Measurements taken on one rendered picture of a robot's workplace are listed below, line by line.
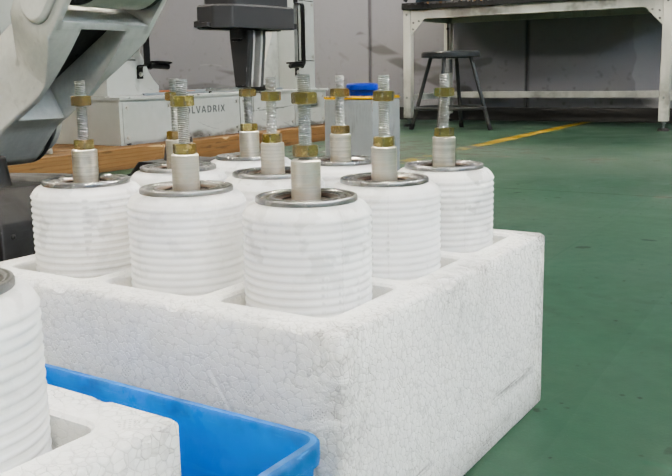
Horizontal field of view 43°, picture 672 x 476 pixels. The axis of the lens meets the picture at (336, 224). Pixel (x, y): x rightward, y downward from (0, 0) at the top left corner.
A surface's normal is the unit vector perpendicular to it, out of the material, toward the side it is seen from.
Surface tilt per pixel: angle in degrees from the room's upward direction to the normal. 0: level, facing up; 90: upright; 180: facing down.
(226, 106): 90
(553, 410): 0
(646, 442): 0
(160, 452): 90
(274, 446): 88
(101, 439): 0
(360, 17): 90
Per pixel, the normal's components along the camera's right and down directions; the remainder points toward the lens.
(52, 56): 0.65, 0.71
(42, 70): -0.64, 0.49
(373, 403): 0.84, 0.08
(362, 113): -0.54, 0.16
